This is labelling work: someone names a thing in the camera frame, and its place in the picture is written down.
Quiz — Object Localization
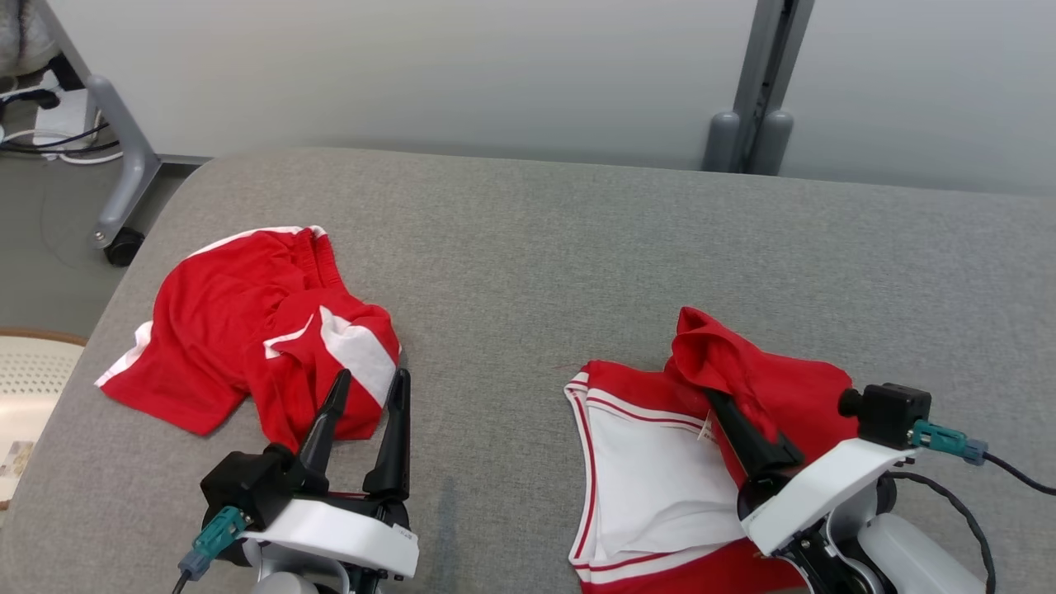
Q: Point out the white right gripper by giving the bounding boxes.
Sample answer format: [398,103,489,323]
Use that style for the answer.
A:
[705,389,917,555]

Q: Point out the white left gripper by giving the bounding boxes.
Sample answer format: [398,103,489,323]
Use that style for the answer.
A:
[238,368,421,579]

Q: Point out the red white number jersey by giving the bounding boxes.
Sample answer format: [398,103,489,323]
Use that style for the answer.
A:
[565,307,860,594]

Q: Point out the red white shorts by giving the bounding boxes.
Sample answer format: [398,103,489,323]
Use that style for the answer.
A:
[95,225,403,453]

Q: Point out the black caster wheel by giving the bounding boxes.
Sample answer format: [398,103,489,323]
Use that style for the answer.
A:
[103,227,146,267]

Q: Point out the white perforated laundry basket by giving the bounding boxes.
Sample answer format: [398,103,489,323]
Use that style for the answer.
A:
[0,328,87,508]

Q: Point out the grey metal stand leg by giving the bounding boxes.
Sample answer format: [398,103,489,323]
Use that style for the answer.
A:
[45,0,207,248]

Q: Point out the white power box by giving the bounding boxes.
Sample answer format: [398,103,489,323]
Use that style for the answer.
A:
[33,70,101,151]

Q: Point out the grey fluffy plush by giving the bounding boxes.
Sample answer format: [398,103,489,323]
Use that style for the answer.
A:
[0,0,60,79]

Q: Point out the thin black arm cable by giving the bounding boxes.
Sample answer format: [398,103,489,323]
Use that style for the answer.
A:
[887,470,997,594]

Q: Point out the grey metal partition post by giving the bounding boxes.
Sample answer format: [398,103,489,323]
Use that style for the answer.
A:
[701,0,818,176]

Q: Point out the black white floor cables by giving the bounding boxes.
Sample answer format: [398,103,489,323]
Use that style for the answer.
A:
[0,82,125,166]

